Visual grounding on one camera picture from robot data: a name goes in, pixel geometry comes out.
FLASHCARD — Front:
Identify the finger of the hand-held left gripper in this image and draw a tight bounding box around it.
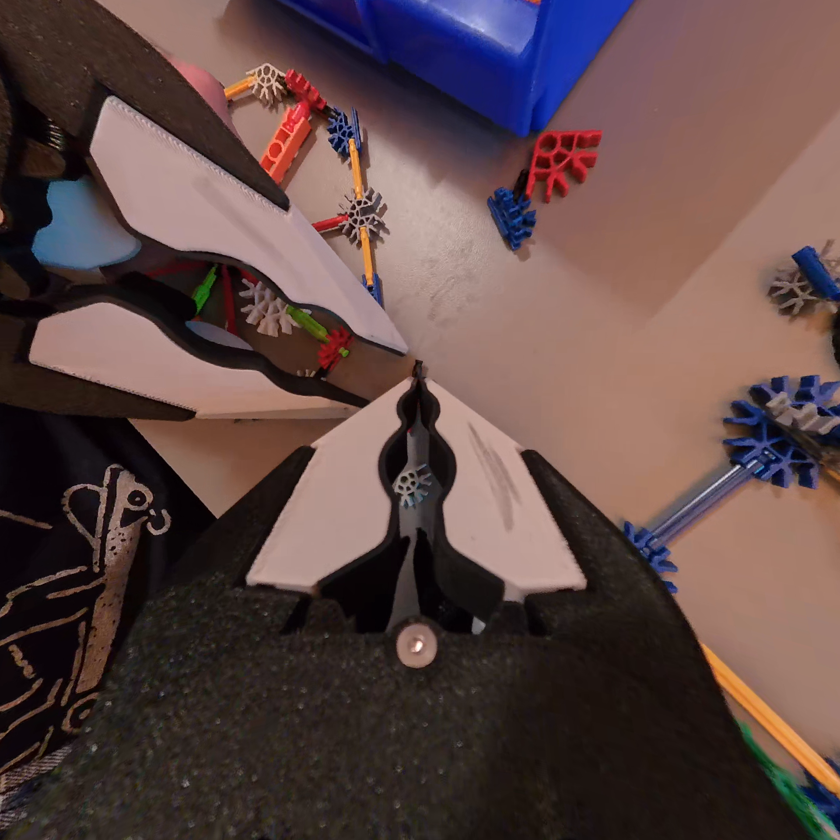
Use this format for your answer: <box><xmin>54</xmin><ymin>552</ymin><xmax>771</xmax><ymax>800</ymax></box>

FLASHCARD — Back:
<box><xmin>29</xmin><ymin>277</ymin><xmax>370</xmax><ymax>421</ymax></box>
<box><xmin>88</xmin><ymin>95</ymin><xmax>409</xmax><ymax>357</ymax></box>

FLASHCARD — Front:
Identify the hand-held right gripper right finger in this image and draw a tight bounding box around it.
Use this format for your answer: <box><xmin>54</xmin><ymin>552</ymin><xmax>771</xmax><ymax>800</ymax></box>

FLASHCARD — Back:
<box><xmin>416</xmin><ymin>379</ymin><xmax>587</xmax><ymax>621</ymax></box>

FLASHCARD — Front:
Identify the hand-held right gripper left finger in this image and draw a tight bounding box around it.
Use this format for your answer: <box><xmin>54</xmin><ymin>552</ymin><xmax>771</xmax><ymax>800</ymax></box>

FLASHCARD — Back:
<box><xmin>246</xmin><ymin>379</ymin><xmax>418</xmax><ymax>631</ymax></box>

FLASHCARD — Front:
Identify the small pale snowflake connector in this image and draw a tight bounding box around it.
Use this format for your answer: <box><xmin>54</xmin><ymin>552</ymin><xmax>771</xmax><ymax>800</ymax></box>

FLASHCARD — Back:
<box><xmin>392</xmin><ymin>465</ymin><xmax>434</xmax><ymax>508</ymax></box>

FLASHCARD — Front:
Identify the colourful toy rod wheel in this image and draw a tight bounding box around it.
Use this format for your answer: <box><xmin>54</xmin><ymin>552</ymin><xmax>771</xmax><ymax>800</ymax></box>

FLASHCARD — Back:
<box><xmin>144</xmin><ymin>62</ymin><xmax>389</xmax><ymax>383</ymax></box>

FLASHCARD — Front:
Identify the blue plastic parts bin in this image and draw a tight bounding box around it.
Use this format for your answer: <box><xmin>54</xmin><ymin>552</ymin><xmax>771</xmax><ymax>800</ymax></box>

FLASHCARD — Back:
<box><xmin>276</xmin><ymin>0</ymin><xmax>636</xmax><ymax>137</ymax></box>

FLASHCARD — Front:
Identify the person's left hand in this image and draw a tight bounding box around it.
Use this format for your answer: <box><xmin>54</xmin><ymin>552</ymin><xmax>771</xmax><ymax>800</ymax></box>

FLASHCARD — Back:
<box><xmin>165</xmin><ymin>56</ymin><xmax>232</xmax><ymax>127</ymax></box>

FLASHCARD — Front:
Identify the dark printed t-shirt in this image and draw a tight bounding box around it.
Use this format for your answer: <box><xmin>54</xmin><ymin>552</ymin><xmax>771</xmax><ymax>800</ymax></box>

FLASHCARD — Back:
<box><xmin>0</xmin><ymin>406</ymin><xmax>217</xmax><ymax>778</ymax></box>

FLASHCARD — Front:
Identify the blue fan toy connector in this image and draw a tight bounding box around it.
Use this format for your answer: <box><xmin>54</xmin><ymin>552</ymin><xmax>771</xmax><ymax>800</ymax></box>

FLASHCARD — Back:
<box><xmin>487</xmin><ymin>187</ymin><xmax>538</xmax><ymax>252</ymax></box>

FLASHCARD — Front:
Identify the red wedge toy connector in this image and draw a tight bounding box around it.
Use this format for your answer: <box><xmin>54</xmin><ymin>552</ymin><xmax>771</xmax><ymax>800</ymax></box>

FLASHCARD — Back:
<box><xmin>525</xmin><ymin>130</ymin><xmax>603</xmax><ymax>203</ymax></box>

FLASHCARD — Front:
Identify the toy car frame with wheels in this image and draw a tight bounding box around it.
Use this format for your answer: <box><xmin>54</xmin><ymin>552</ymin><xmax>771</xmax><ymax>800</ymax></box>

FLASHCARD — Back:
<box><xmin>623</xmin><ymin>239</ymin><xmax>840</xmax><ymax>815</ymax></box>

